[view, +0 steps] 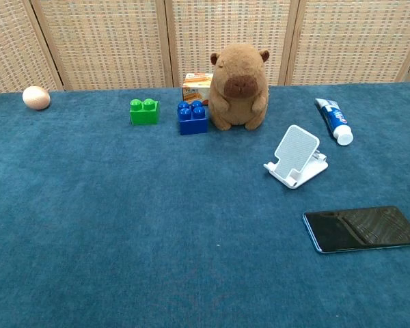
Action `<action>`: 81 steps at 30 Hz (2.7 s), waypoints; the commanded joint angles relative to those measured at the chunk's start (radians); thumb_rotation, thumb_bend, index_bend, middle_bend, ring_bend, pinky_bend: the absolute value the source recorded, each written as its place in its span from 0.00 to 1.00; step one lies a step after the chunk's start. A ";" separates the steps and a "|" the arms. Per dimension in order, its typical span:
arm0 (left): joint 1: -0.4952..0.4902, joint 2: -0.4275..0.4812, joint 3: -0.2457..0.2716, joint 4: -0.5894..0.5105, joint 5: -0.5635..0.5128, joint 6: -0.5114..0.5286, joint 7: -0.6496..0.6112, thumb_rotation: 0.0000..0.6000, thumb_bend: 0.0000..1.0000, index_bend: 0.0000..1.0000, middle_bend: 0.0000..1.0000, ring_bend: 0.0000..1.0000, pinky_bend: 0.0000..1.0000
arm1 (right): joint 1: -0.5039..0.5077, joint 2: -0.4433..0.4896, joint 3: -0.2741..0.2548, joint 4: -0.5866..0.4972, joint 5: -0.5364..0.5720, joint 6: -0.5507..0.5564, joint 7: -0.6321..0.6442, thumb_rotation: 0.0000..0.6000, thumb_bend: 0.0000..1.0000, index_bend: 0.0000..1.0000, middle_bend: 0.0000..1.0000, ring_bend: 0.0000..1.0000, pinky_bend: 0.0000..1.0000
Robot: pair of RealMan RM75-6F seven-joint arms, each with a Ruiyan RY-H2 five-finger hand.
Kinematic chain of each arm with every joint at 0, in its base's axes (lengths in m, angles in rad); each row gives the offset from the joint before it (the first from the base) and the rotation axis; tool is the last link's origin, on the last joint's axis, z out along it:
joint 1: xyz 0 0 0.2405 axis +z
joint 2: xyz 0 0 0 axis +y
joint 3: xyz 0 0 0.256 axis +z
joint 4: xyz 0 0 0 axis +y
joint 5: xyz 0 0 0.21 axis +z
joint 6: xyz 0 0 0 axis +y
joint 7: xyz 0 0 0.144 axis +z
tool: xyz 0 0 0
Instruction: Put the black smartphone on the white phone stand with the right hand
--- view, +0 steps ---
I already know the orange white snack box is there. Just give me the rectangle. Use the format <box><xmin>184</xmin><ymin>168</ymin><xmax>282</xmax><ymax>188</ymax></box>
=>
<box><xmin>182</xmin><ymin>72</ymin><xmax>215</xmax><ymax>105</ymax></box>

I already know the woven rattan folding screen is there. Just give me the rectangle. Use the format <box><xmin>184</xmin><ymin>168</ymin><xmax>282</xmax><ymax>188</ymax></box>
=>
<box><xmin>0</xmin><ymin>0</ymin><xmax>410</xmax><ymax>95</ymax></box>

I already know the blue velvet table cloth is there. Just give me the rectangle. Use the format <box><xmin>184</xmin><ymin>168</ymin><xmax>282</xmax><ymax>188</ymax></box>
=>
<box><xmin>0</xmin><ymin>81</ymin><xmax>410</xmax><ymax>328</ymax></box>

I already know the green building block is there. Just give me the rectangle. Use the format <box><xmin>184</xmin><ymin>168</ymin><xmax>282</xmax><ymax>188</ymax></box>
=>
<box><xmin>129</xmin><ymin>98</ymin><xmax>161</xmax><ymax>126</ymax></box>

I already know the brown capybara plush toy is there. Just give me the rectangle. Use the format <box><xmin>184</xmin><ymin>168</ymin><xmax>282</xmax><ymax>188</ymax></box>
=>
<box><xmin>208</xmin><ymin>42</ymin><xmax>271</xmax><ymax>131</ymax></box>

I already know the blue white toothpaste tube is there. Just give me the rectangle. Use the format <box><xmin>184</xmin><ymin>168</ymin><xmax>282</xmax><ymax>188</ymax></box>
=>
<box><xmin>314</xmin><ymin>98</ymin><xmax>355</xmax><ymax>146</ymax></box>

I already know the beige egg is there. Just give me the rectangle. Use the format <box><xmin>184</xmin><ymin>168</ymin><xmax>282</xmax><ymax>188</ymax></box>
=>
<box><xmin>22</xmin><ymin>85</ymin><xmax>51</xmax><ymax>111</ymax></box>

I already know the black smartphone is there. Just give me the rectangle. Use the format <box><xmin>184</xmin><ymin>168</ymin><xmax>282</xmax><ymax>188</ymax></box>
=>
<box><xmin>302</xmin><ymin>206</ymin><xmax>410</xmax><ymax>254</ymax></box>

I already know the white phone stand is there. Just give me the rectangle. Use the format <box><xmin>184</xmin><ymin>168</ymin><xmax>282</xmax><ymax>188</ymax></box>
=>
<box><xmin>263</xmin><ymin>124</ymin><xmax>329</xmax><ymax>190</ymax></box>

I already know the blue building block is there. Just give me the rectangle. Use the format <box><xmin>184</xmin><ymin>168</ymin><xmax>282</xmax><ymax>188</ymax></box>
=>
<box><xmin>176</xmin><ymin>100</ymin><xmax>209</xmax><ymax>136</ymax></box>

